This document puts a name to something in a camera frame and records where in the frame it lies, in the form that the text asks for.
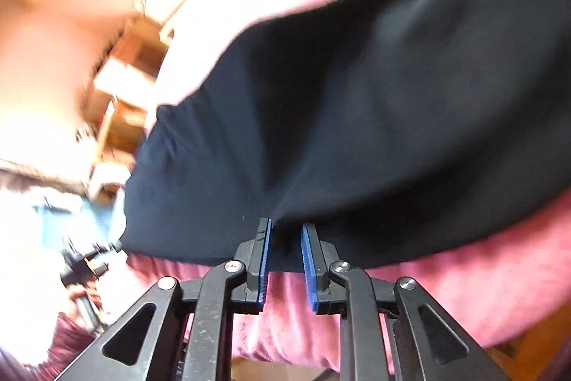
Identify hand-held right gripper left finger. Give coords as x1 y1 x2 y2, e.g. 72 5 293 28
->
56 218 274 381

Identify black pants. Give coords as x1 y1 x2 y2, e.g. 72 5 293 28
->
121 0 571 272

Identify wooden shelf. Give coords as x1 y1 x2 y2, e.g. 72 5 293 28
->
82 15 172 203

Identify blue cloth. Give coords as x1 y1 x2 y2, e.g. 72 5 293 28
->
36 202 114 250

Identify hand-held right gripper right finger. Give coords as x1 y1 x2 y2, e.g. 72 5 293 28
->
301 222 511 381

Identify person's left forearm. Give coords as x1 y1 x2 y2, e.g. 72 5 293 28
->
27 310 105 381

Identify pink blanket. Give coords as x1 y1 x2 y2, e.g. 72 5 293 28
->
125 0 571 373

